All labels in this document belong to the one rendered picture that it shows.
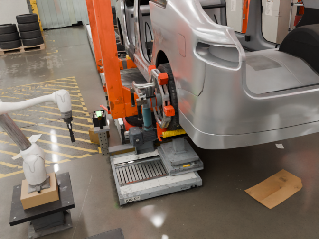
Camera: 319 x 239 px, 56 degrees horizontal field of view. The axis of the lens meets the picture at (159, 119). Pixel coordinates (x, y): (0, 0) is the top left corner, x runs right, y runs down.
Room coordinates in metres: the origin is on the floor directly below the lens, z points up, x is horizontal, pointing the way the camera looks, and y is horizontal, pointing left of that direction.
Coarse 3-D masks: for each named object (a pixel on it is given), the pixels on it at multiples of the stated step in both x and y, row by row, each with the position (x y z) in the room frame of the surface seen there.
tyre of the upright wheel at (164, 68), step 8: (160, 64) 2.82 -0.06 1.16; (168, 64) 2.76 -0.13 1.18; (168, 72) 2.61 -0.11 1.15; (168, 80) 2.57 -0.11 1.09; (176, 96) 2.45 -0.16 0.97; (176, 104) 2.43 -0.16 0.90; (176, 112) 2.43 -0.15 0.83; (176, 120) 2.45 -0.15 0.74; (168, 128) 2.68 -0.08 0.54; (176, 128) 2.52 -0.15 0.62
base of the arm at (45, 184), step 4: (48, 176) 2.20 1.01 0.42; (48, 180) 2.14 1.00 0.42; (28, 184) 2.06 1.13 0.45; (40, 184) 2.05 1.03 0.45; (44, 184) 2.07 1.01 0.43; (48, 184) 2.08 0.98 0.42; (28, 188) 2.05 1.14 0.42; (32, 188) 2.03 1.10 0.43; (36, 188) 2.02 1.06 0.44; (40, 188) 2.03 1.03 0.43; (44, 188) 2.04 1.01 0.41; (28, 192) 2.00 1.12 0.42; (32, 192) 2.01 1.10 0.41
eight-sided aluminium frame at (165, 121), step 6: (150, 72) 2.86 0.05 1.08; (156, 72) 2.81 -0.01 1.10; (150, 78) 2.89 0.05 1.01; (156, 78) 2.63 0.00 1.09; (162, 90) 2.52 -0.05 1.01; (162, 96) 2.48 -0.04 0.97; (168, 96) 2.48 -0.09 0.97; (162, 102) 2.49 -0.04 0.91; (168, 102) 2.47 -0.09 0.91; (156, 114) 2.84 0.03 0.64; (162, 120) 2.54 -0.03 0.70; (168, 120) 2.48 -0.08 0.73; (162, 126) 2.57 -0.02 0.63
